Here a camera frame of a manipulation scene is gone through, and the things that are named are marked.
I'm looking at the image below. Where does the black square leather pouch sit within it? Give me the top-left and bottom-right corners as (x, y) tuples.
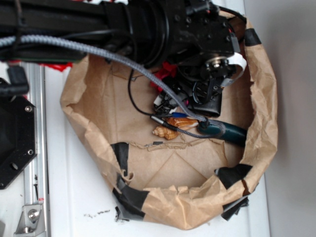
(188, 94), (222, 118)

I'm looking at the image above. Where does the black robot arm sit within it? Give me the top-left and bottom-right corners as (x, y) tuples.
(0, 0), (239, 117)

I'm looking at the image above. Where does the dark teal oblong case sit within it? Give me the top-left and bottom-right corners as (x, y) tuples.
(197, 121), (247, 147)

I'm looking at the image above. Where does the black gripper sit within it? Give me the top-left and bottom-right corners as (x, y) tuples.
(163, 0), (240, 107)

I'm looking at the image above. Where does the thin black cable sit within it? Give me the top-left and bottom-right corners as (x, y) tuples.
(127, 69), (173, 118)

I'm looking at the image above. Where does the white ribbon cable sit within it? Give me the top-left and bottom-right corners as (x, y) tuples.
(220, 52), (247, 87)

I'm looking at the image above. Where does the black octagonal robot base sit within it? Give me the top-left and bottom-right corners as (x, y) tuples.
(0, 96), (37, 190)

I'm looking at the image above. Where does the brown paper bag bin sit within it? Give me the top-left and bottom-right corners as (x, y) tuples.
(61, 18), (278, 230)

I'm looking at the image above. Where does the aluminium extrusion rail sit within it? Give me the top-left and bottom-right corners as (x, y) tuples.
(22, 63), (49, 205)

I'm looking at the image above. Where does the grey braided cable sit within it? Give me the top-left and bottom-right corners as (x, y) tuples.
(0, 34), (226, 139)

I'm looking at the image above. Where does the orange spiral seashell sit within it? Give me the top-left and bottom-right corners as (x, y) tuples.
(152, 118), (198, 140)

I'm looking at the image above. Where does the metal corner bracket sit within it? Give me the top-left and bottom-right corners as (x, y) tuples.
(14, 204), (46, 237)

